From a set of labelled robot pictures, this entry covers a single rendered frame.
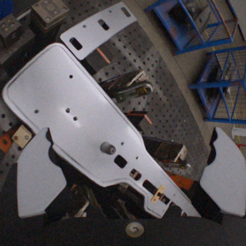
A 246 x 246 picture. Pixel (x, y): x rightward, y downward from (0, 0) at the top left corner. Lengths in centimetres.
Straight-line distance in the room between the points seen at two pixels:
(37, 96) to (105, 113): 20
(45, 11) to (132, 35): 67
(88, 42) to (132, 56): 49
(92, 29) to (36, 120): 31
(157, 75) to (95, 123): 68
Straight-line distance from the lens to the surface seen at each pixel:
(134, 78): 47
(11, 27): 39
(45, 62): 43
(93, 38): 50
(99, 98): 46
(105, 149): 44
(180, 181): 104
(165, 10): 242
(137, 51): 98
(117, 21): 57
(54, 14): 43
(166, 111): 108
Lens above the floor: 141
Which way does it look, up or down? 57 degrees down
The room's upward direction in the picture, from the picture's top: 97 degrees clockwise
